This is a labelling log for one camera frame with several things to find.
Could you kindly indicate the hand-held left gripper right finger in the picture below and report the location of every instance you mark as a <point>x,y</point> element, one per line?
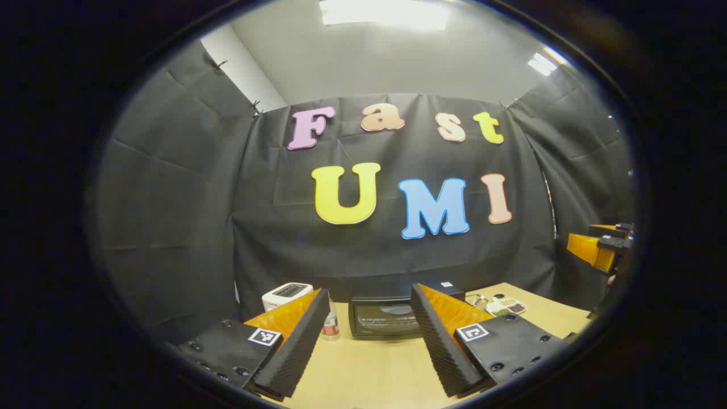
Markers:
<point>443,346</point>

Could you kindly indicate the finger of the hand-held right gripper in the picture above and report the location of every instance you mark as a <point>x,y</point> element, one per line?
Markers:
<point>610,230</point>
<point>593,250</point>

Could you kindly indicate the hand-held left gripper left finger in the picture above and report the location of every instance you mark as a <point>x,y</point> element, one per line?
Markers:
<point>295,352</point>

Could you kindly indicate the black electric oven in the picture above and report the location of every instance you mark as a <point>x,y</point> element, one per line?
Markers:
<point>380,318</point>

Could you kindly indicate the clear bottle with red label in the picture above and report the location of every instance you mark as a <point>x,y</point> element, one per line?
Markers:
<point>330,325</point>

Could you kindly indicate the white divided plate with beans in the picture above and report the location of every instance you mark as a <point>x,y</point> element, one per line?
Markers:
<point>508,308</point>

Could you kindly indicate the black backdrop cloth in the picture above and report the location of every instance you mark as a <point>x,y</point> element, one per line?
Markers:
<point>284,238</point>

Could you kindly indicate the ceiling light panel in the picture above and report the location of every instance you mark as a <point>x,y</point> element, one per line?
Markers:
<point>386,12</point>
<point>544,62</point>

